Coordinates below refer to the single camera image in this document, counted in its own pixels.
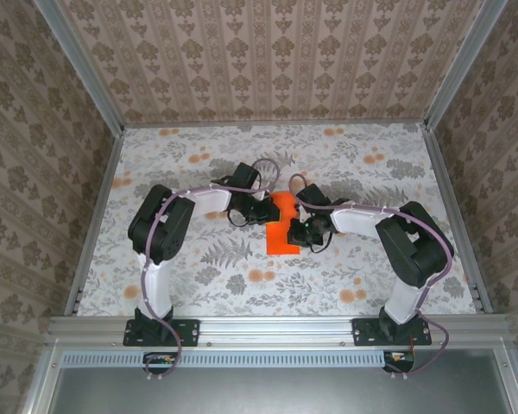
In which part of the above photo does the orange square paper sheet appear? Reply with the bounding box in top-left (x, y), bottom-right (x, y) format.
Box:
top-left (265, 191), bottom-right (302, 257)

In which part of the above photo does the grey metal sheet panel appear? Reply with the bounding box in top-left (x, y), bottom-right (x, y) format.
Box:
top-left (47, 366), bottom-right (517, 414)

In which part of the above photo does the floral patterned table cover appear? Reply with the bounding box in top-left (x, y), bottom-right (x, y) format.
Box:
top-left (75, 123), bottom-right (480, 318)

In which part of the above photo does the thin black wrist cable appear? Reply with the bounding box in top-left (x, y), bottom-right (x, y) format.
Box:
top-left (225, 206), bottom-right (250, 229)
top-left (308, 232), bottom-right (333, 255)

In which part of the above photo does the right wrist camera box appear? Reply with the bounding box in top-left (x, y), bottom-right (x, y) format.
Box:
top-left (295, 183), bottom-right (332, 211)

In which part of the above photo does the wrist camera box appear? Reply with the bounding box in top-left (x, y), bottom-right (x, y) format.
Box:
top-left (232, 162), bottom-right (262, 194)
top-left (295, 183), bottom-right (332, 211)

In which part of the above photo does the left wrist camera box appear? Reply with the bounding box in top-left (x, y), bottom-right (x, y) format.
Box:
top-left (232, 162), bottom-right (262, 194)

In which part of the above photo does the thin aluminium table edge rail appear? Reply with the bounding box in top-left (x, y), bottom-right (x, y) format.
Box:
top-left (123, 122), bottom-right (428, 129)

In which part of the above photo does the wide aluminium mounting rail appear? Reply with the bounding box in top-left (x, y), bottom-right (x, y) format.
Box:
top-left (47, 314), bottom-right (511, 346)

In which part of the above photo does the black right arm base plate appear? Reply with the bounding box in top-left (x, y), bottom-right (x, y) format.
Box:
top-left (352, 317), bottom-right (433, 347)

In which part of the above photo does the grey slotted cable duct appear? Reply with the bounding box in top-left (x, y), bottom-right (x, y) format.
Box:
top-left (62, 349), bottom-right (388, 368)

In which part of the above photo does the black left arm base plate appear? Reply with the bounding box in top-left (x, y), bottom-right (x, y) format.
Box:
top-left (123, 317), bottom-right (200, 348)

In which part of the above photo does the aluminium side rail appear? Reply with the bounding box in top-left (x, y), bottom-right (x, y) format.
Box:
top-left (422, 124), bottom-right (494, 315)
top-left (63, 128), bottom-right (126, 316)

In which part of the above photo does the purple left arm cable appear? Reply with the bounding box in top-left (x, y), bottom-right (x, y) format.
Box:
top-left (141, 157), bottom-right (282, 383)

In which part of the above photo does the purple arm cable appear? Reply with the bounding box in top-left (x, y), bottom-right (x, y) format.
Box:
top-left (287, 172), bottom-right (455, 380)
top-left (141, 157), bottom-right (282, 383)

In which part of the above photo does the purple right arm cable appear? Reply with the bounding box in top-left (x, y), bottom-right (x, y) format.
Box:
top-left (287, 172), bottom-right (455, 380)

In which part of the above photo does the aluminium frame post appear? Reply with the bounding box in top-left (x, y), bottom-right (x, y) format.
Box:
top-left (422, 0), bottom-right (509, 130)
top-left (33, 0), bottom-right (126, 133)

